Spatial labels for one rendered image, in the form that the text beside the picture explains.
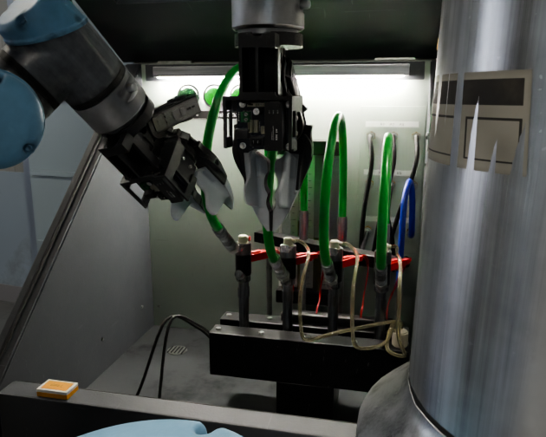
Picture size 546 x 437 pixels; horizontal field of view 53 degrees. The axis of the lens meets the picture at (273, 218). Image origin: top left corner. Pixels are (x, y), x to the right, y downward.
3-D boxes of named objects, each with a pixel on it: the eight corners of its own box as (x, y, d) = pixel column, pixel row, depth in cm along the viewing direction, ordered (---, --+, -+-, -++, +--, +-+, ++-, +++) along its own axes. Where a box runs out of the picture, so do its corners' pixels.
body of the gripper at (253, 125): (220, 155, 56) (217, 30, 54) (243, 147, 64) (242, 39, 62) (295, 157, 54) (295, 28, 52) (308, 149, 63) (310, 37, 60)
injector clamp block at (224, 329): (211, 410, 99) (208, 331, 96) (227, 382, 109) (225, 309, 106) (405, 435, 92) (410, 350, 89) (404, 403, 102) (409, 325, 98)
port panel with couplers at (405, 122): (354, 254, 118) (359, 106, 111) (355, 251, 121) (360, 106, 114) (417, 258, 115) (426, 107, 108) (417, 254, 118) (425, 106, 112)
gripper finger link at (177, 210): (178, 238, 80) (150, 199, 73) (190, 205, 83) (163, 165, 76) (198, 238, 78) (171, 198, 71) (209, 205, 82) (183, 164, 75)
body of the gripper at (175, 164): (146, 211, 72) (83, 151, 64) (165, 162, 77) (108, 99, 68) (194, 204, 68) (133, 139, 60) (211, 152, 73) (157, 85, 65)
